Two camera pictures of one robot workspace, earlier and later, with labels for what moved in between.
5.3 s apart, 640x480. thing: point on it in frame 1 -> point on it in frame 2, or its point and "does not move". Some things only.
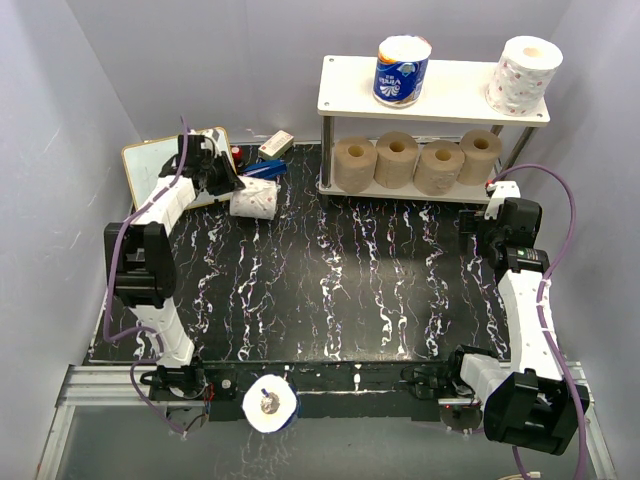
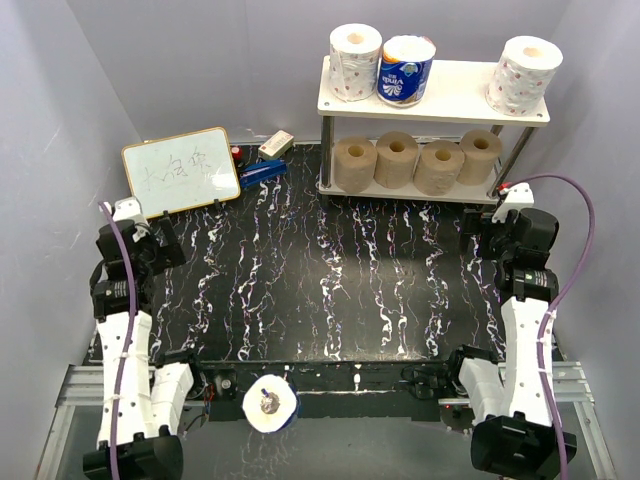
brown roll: (479, 148) does not move
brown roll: (395, 159) does not move
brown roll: (354, 164) does not move
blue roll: (400, 69) does not move
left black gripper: (232, 182) -> (168, 255)
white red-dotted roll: (258, 199) -> (354, 55)
